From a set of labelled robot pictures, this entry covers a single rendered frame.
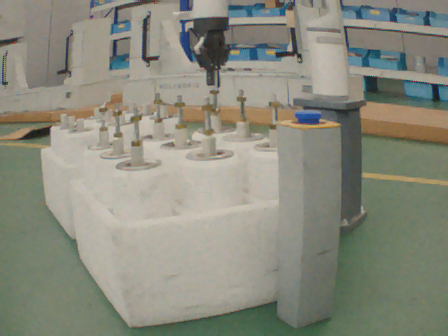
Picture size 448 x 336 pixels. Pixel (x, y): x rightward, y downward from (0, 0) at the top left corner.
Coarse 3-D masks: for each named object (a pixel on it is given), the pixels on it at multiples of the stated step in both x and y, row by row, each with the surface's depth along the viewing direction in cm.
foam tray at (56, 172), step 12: (48, 156) 153; (48, 168) 155; (60, 168) 136; (72, 168) 135; (48, 180) 158; (60, 180) 138; (48, 192) 161; (60, 192) 140; (48, 204) 165; (60, 204) 143; (60, 216) 147; (72, 216) 136; (72, 228) 136
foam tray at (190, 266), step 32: (96, 192) 108; (96, 224) 95; (128, 224) 87; (160, 224) 88; (192, 224) 90; (224, 224) 92; (256, 224) 95; (96, 256) 101; (128, 256) 86; (160, 256) 89; (192, 256) 91; (224, 256) 93; (256, 256) 96; (128, 288) 87; (160, 288) 89; (192, 288) 92; (224, 288) 94; (256, 288) 97; (128, 320) 88; (160, 320) 90
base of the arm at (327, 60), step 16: (320, 32) 131; (336, 32) 131; (320, 48) 132; (336, 48) 131; (320, 64) 133; (336, 64) 132; (320, 80) 134; (336, 80) 133; (320, 96) 135; (336, 96) 133
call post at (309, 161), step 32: (288, 128) 83; (320, 128) 81; (288, 160) 84; (320, 160) 82; (288, 192) 85; (320, 192) 83; (288, 224) 86; (320, 224) 84; (288, 256) 87; (320, 256) 85; (288, 288) 88; (320, 288) 87; (288, 320) 88; (320, 320) 88
